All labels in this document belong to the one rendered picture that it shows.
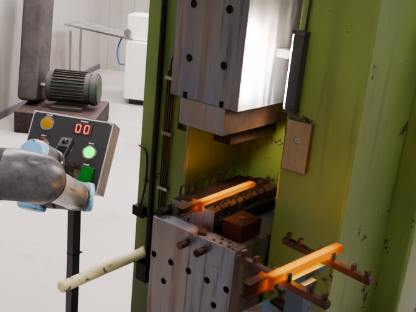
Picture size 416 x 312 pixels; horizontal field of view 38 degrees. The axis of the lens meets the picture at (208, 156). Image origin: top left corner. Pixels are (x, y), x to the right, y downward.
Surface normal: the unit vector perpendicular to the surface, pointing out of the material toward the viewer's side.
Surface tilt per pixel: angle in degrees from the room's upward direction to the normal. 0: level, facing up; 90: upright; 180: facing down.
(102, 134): 60
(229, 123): 90
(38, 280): 0
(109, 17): 90
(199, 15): 90
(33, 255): 0
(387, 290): 90
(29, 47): 78
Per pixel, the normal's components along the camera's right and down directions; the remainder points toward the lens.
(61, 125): -0.16, -0.23
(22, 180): 0.53, 0.16
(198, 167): 0.77, 0.26
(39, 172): 0.77, -0.17
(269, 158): -0.63, 0.18
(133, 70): -0.14, 0.29
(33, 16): 0.00, 0.11
